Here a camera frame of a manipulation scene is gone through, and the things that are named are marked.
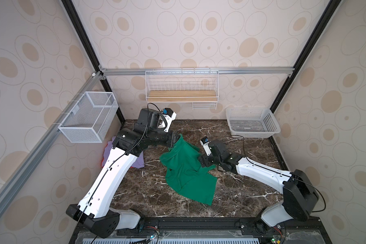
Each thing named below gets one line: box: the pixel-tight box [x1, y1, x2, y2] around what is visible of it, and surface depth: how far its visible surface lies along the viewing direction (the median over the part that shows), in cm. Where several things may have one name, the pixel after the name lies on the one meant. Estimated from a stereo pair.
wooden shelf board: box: [147, 90, 218, 103], surface depth 101 cm
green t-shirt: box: [159, 134, 218, 206], surface depth 89 cm
